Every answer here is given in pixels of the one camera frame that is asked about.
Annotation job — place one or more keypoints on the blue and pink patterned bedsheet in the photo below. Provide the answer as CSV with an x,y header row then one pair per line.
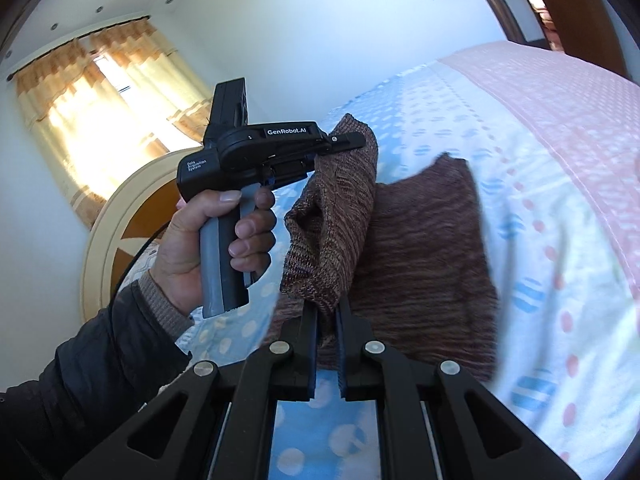
x,y
550,160

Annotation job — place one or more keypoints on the cream and brown headboard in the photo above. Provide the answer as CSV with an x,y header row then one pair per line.
x,y
110,210

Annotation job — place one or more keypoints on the dark curtain rod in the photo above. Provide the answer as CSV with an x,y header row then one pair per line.
x,y
75,41

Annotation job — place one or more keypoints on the brown knit sweater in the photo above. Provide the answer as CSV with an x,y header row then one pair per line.
x,y
425,260

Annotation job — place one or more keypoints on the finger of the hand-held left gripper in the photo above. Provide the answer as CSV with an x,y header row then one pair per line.
x,y
347,141

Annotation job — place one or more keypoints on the person's left forearm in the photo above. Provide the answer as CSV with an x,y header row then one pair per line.
x,y
75,370

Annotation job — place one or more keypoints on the person's left hand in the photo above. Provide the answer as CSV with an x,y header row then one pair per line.
x,y
177,250

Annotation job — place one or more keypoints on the dark wooden door frame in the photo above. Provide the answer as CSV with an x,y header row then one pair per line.
x,y
492,5

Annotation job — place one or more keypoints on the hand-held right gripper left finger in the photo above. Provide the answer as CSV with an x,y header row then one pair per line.
x,y
312,360

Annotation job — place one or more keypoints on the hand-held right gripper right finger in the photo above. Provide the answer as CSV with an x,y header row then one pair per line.
x,y
341,360

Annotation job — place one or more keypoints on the brown wooden door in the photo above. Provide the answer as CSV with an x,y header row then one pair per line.
x,y
575,5

